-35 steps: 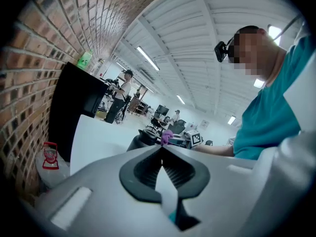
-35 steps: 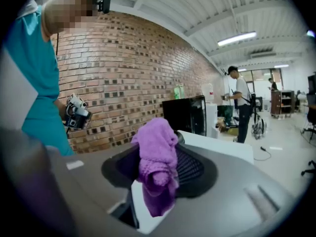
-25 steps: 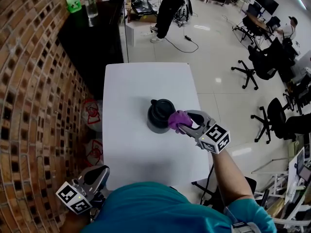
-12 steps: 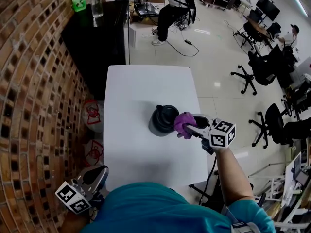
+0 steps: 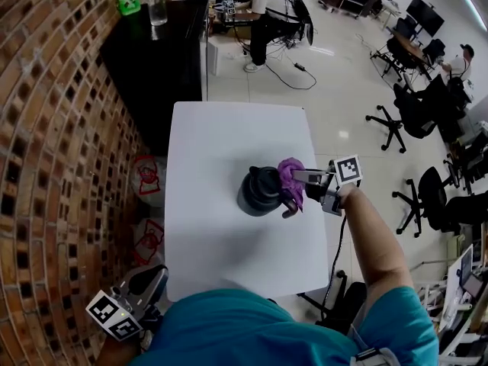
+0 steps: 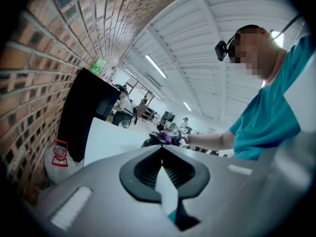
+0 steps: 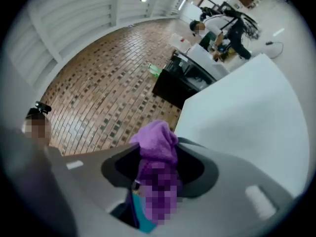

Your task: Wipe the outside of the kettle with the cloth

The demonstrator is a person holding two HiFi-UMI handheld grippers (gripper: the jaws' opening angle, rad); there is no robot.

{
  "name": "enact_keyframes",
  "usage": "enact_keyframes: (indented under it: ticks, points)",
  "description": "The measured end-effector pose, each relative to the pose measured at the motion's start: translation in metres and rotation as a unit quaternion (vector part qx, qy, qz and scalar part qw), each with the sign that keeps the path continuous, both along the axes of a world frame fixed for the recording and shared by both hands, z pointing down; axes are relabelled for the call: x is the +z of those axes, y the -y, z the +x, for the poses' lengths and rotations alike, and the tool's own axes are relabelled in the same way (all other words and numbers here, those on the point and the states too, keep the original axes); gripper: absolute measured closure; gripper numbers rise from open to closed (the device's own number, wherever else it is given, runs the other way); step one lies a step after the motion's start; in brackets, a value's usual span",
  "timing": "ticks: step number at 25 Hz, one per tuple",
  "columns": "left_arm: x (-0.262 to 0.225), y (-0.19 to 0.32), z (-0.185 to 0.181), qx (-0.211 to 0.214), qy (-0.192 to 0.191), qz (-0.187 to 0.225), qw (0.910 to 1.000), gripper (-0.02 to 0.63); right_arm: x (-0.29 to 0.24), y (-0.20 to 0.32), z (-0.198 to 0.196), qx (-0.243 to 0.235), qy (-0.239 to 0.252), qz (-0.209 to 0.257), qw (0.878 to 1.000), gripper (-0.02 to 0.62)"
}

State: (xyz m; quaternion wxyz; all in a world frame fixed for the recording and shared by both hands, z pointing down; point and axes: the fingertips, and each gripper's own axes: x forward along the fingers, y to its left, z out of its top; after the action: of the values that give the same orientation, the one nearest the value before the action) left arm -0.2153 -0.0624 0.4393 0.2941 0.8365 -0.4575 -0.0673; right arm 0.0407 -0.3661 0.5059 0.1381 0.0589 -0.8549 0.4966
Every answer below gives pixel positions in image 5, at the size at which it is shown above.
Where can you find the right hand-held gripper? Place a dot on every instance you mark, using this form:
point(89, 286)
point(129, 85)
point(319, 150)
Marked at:
point(331, 198)

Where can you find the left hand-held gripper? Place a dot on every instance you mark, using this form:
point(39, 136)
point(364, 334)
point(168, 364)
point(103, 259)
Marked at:
point(122, 311)

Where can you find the purple cloth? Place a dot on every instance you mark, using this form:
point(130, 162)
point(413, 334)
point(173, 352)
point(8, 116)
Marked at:
point(291, 168)

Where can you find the person's right forearm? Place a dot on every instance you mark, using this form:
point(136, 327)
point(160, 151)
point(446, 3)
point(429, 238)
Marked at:
point(371, 238)

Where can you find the person's left forearm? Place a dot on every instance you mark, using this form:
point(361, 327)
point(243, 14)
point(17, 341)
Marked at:
point(114, 352)

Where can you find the red print plastic bag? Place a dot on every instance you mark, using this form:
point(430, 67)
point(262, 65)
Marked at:
point(149, 181)
point(149, 240)

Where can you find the black office chair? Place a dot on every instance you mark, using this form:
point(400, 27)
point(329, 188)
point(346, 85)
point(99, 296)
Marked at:
point(413, 116)
point(432, 200)

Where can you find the person's teal shirt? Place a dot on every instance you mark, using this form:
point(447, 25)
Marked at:
point(248, 330)

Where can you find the black chair base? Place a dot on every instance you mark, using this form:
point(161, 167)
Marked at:
point(335, 303)

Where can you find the wooden desk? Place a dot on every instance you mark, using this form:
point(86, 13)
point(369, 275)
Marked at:
point(409, 46)

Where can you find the black cabinet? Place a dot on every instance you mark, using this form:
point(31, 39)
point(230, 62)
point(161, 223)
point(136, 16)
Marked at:
point(156, 63)

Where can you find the white rack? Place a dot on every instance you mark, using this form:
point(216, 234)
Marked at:
point(455, 299)

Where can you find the black monitor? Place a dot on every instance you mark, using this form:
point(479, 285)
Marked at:
point(425, 15)

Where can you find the clear water bottle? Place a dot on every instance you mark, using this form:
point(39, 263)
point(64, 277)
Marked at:
point(157, 8)

